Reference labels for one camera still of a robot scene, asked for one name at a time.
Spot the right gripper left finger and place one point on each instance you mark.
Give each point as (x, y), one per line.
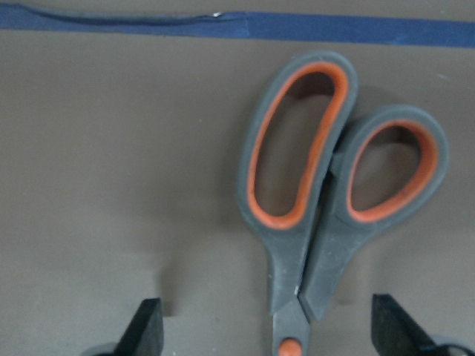
(144, 334)

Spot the grey orange scissors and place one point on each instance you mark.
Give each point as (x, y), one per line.
(310, 246)

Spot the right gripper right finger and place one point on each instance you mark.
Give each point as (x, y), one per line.
(395, 332)

